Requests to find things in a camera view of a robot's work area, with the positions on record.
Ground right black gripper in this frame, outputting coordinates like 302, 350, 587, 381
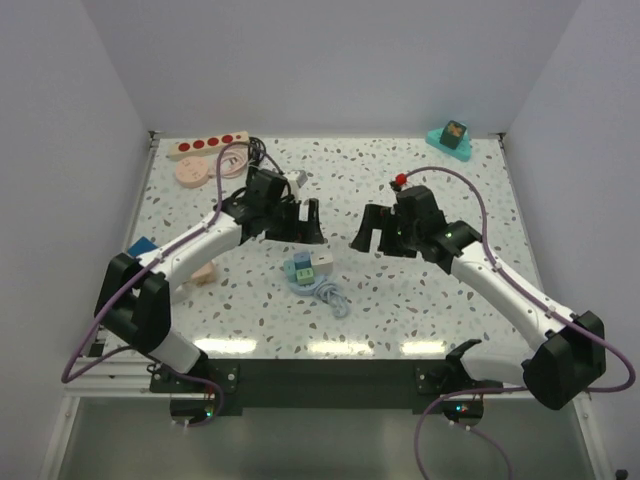
350, 205, 421, 260

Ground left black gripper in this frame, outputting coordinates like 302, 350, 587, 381
264, 197, 323, 245

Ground white charger block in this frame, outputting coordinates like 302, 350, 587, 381
311, 253, 334, 275

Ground green small charger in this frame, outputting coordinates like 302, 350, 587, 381
295, 267, 315, 286

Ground light blue round power strip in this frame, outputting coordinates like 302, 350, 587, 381
283, 260, 327, 296

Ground light blue cable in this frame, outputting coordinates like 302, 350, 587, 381
314, 282, 351, 321

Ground black power strip cable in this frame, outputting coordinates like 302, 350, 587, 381
243, 136, 269, 169

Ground beige cube plug adapter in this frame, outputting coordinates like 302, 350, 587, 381
190, 262, 217, 286

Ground pink round power strip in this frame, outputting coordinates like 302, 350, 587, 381
175, 156, 209, 189

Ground beige power strip red sockets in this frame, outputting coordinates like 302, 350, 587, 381
167, 131, 249, 161

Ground blue cube socket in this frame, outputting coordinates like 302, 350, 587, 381
126, 236, 157, 258

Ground white cube plug adapter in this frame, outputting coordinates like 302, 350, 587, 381
171, 283, 192, 304

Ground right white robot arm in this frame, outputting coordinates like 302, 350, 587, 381
350, 186, 606, 410

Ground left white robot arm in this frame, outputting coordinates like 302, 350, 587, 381
95, 169, 324, 392

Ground teal power strip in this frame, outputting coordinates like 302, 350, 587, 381
424, 127, 473, 164

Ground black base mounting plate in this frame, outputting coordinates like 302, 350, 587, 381
148, 357, 504, 417

